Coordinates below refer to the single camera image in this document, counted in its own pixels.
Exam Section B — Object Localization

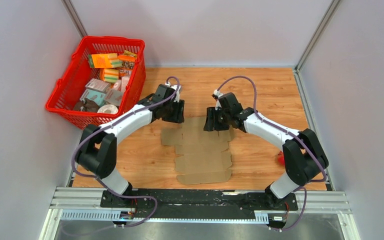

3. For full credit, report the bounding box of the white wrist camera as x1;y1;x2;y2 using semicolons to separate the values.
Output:
211;89;224;111
164;83;182;103

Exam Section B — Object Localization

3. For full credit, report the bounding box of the orange box in basket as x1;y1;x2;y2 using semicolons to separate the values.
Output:
87;53;123;69

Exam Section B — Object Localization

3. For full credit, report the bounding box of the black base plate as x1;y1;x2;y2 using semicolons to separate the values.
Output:
99;188;299;221

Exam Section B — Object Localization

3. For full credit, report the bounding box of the purple cable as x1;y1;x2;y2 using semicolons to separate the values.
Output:
71;76;181;229
213;75;328;232

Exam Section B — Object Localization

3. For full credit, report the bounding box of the red plastic basket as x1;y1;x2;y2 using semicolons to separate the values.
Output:
45;36;146;130

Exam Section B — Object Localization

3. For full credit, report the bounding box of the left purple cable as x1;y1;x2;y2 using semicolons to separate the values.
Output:
71;76;181;229

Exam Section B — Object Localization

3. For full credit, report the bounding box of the white tape roll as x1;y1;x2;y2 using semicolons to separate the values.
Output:
97;104;119;115

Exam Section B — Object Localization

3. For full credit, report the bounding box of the grey pink box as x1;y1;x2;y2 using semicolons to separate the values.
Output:
104;88;124;107

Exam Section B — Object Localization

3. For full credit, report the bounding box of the teal patterned box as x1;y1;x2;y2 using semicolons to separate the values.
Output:
79;88;106;107

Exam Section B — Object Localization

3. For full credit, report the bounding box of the striped sponge pack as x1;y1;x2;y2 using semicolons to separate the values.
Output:
99;68;119;84

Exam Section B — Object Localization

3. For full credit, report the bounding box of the brown cardboard box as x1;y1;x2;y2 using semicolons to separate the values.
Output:
160;116;235;185

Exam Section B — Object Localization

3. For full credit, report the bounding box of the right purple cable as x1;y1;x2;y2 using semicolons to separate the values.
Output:
213;75;328;232

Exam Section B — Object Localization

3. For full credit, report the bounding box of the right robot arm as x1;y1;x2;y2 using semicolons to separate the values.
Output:
203;90;329;210

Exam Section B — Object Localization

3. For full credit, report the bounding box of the red apple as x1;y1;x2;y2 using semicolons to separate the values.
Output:
276;151;285;166

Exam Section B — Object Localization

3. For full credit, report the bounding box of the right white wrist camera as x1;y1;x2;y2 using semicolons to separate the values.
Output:
211;89;224;111

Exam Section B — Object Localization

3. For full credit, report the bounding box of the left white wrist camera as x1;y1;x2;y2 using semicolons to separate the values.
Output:
164;83;182;103

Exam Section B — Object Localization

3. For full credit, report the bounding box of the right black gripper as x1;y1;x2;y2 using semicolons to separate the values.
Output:
203;107;231;132

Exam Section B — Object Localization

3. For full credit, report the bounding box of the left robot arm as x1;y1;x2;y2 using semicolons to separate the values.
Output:
71;83;185;208

